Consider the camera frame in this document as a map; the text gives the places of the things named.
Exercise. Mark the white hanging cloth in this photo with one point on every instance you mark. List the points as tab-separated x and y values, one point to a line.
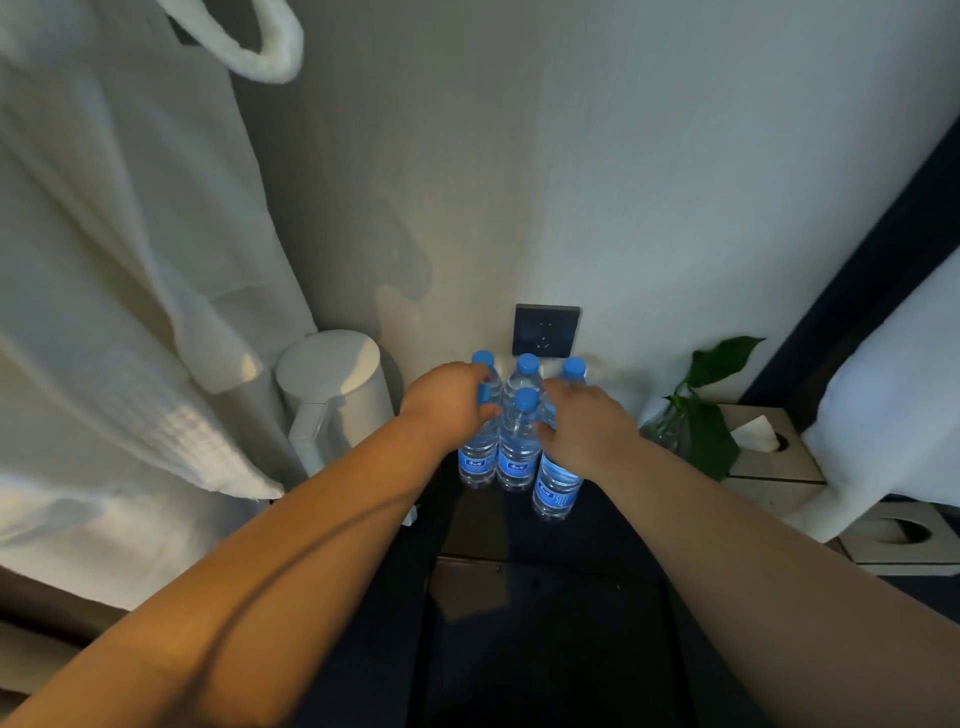
892	420

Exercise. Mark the black wall frame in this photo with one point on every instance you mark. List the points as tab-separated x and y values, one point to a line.
862	300

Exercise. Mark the group of water bottles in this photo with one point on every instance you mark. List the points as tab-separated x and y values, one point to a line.
517	450

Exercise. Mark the person's right hand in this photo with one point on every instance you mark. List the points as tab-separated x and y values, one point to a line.
592	435

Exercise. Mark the green plant in glass vase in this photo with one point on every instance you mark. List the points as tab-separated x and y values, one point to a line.
712	442

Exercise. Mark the white electric kettle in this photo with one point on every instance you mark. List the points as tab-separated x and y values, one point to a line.
330	367

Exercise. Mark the empty beige tissue box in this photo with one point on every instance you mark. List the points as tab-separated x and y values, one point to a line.
934	556

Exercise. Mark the clear water bottle blue cap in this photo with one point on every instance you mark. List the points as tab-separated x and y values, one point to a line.
478	463
556	493

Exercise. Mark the person's left forearm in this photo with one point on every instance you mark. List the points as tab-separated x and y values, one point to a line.
247	585

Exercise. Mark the person's right forearm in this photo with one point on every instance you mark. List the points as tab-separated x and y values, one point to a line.
780	585

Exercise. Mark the white draped cloth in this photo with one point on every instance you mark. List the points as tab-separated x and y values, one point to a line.
112	300

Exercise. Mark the person's left hand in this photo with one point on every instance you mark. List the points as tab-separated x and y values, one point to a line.
446	405

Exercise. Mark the black table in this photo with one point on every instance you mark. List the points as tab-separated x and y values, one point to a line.
510	529

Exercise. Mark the black tray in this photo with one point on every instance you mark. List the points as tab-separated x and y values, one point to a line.
547	645

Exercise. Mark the beige tissue box with tissue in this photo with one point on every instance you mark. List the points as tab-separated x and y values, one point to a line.
795	466

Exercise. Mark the white kettle power plug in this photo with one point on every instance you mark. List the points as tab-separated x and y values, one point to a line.
409	517

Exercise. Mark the dark grey wall socket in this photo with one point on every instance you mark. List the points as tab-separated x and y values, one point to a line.
547	330

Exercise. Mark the dark grey window curtain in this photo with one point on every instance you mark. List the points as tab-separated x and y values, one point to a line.
37	652

